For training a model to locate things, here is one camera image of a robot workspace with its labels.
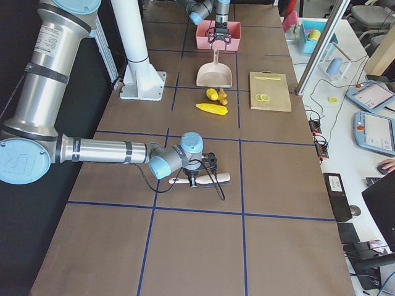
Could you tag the orange connector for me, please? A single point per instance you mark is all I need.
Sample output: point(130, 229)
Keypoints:
point(315, 126)
point(321, 147)

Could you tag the brown toy ginger root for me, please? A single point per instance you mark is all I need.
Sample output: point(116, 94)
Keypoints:
point(222, 96)

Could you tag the near teach pendant tablet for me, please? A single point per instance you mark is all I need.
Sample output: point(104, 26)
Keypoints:
point(374, 132)

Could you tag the black monitor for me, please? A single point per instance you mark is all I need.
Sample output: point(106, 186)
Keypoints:
point(379, 199)

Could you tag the yellow-green cup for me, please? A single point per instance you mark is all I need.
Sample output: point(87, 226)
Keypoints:
point(314, 35)

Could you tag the teal storage box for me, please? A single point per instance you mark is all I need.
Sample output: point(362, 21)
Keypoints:
point(306, 46)

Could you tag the bamboo cutting board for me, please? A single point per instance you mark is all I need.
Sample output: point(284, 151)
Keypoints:
point(276, 90)

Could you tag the computer mouse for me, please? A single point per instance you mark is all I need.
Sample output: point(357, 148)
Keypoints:
point(382, 169)

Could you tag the pink cloth roll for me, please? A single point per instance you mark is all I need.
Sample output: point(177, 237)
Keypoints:
point(290, 20)

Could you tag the beige dustpan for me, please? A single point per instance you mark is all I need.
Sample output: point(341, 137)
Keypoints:
point(214, 74)

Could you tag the blue plastic cup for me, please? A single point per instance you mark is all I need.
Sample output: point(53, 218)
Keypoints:
point(334, 66)

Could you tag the yellow toy corn cob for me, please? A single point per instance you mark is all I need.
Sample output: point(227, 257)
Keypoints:
point(213, 108)

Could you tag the grey office chair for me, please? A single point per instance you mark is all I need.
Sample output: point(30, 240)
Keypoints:
point(371, 24)

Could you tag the lemon slice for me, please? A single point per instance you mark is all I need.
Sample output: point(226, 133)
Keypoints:
point(264, 98)
point(258, 98)

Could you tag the black power box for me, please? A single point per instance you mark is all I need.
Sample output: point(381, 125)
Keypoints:
point(337, 197)

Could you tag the orange connector far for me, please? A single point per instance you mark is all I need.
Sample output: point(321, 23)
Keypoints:
point(315, 126)

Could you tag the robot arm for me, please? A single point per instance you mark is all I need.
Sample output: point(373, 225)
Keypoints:
point(99, 63)
point(199, 10)

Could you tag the far teach pendant tablet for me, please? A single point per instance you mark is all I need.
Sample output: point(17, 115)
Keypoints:
point(370, 96)

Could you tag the upper lemon slice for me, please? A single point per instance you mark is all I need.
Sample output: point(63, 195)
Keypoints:
point(258, 98)

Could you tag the teach pendant tablet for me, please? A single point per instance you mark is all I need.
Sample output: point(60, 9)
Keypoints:
point(374, 132)
point(370, 96)

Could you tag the pink plastic bin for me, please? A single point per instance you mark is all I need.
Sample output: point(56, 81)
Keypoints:
point(202, 32)

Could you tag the clear rack wooden rod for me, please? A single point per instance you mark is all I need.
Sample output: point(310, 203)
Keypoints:
point(333, 50)

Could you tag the orange connector near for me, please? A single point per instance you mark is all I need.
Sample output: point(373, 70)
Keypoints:
point(321, 147)

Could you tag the yellow-green plastic knife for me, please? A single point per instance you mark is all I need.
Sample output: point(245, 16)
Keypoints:
point(273, 78)

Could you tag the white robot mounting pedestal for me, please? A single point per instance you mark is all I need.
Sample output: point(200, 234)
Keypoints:
point(141, 80)

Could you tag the lower lemon slice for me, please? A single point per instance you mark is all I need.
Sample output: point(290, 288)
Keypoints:
point(264, 98)

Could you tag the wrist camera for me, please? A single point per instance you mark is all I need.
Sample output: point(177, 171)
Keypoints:
point(210, 161)

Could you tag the yellow toy potato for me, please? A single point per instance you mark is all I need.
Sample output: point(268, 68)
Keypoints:
point(212, 94)

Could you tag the beige hand brush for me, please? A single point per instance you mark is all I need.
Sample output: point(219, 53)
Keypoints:
point(204, 180)

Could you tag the aluminium frame post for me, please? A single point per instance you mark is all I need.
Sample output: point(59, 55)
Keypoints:
point(328, 31)

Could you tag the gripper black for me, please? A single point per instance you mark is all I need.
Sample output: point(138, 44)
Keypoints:
point(191, 174)
point(221, 26)

